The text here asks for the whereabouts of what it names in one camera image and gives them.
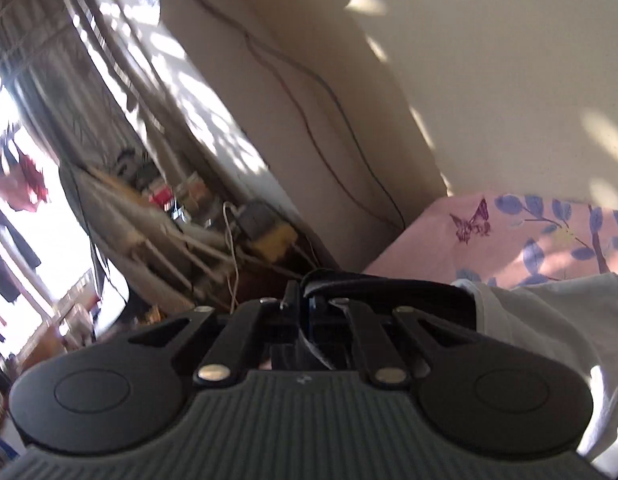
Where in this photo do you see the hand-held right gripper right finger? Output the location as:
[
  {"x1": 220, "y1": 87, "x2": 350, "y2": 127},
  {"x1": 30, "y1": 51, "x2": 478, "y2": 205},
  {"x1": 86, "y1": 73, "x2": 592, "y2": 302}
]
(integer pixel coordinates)
[{"x1": 304, "y1": 296, "x2": 478, "y2": 389}]

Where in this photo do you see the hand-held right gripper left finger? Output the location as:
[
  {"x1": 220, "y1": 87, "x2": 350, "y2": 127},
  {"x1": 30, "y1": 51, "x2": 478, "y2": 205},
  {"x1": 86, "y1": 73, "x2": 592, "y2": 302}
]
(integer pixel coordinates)
[{"x1": 129, "y1": 280, "x2": 302, "y2": 388}]

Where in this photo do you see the black garment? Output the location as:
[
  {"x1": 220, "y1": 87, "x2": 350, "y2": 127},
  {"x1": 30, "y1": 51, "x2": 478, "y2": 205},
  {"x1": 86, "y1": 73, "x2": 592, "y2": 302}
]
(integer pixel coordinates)
[{"x1": 300, "y1": 269, "x2": 477, "y2": 333}]

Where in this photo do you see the yellow box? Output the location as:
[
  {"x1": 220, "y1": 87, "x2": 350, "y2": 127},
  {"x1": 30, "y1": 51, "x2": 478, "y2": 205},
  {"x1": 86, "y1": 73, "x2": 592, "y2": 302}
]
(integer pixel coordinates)
[{"x1": 251, "y1": 222, "x2": 298, "y2": 264}]

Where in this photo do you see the grey power adapter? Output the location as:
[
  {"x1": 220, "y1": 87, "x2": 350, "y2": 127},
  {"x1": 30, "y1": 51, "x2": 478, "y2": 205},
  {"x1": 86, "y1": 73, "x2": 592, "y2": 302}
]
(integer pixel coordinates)
[{"x1": 238, "y1": 201, "x2": 278, "y2": 239}]

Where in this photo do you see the cluttered wooden rack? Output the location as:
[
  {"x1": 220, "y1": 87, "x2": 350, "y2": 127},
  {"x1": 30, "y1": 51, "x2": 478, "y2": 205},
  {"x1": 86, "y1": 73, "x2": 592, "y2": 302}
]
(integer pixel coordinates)
[{"x1": 84, "y1": 147, "x2": 240, "y2": 308}]

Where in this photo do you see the pink floral bedsheet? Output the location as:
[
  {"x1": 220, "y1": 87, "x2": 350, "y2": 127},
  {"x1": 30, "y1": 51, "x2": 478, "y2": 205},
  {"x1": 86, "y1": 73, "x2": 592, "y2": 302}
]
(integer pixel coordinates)
[{"x1": 361, "y1": 191, "x2": 618, "y2": 291}]

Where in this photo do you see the white garment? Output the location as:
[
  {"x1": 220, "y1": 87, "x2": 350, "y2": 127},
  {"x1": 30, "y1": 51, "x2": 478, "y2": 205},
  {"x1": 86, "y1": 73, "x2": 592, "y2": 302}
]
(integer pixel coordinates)
[{"x1": 451, "y1": 272, "x2": 618, "y2": 466}]

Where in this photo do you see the red hanging garment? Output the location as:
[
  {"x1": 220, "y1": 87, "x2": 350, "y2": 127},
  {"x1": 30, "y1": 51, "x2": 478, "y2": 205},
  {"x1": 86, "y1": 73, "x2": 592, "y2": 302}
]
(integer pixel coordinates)
[{"x1": 0, "y1": 152, "x2": 51, "y2": 214}]

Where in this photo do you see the grey curtain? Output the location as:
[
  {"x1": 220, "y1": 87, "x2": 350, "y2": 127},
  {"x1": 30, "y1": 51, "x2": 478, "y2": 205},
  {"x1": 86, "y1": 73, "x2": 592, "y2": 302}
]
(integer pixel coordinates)
[{"x1": 0, "y1": 0, "x2": 155, "y2": 311}]

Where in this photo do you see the white cable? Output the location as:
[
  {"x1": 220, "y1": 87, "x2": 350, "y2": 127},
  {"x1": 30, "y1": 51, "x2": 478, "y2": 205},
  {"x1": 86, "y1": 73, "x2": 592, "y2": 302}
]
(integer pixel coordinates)
[{"x1": 222, "y1": 201, "x2": 241, "y2": 312}]

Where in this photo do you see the black wall cable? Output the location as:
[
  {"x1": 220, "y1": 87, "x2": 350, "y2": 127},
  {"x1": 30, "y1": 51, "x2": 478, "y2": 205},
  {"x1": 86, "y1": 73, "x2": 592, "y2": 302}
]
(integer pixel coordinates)
[
  {"x1": 154, "y1": 0, "x2": 407, "y2": 233},
  {"x1": 246, "y1": 35, "x2": 407, "y2": 231}
]

